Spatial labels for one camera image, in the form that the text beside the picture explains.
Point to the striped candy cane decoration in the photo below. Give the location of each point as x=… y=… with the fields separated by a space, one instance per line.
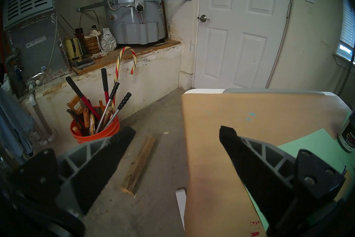
x=117 y=67

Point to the orange plastic bucket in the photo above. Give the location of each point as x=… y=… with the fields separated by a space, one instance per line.
x=86 y=138

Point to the flat wooden slat board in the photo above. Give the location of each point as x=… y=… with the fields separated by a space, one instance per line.
x=345 y=187

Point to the purple paint sample jar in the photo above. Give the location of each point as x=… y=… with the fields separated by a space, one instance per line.
x=348 y=136

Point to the brown paper covered table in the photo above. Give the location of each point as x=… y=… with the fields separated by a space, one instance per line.
x=222 y=111

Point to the plywood heater platform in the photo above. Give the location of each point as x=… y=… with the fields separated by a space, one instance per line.
x=144 y=50

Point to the yellow can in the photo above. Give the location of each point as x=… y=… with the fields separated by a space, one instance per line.
x=72 y=47

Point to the grey water heater tank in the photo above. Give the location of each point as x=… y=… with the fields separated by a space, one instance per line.
x=133 y=17

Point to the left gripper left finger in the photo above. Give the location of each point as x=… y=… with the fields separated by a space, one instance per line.
x=97 y=167

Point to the aluminium foil wrapped bundle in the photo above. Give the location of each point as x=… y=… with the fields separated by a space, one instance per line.
x=108 y=40

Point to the silver door knob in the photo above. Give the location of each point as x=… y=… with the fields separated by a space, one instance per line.
x=203 y=18

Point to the white PVC pipe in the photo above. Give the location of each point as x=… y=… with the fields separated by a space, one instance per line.
x=32 y=99

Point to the white window blinds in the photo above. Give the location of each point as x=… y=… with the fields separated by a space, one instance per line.
x=349 y=31

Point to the white panel door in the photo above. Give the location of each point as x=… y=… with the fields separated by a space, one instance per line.
x=238 y=44

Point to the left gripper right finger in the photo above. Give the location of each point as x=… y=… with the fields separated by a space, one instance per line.
x=263 y=178

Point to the rough wooden log piece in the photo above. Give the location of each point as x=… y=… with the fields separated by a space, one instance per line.
x=138 y=161

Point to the blue hanging cloth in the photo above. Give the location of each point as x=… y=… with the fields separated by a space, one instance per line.
x=14 y=119

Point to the brown wicker basket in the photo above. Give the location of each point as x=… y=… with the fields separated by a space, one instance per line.
x=91 y=44

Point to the mint green paper sheet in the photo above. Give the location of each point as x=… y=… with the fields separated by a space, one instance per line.
x=313 y=142
x=346 y=120

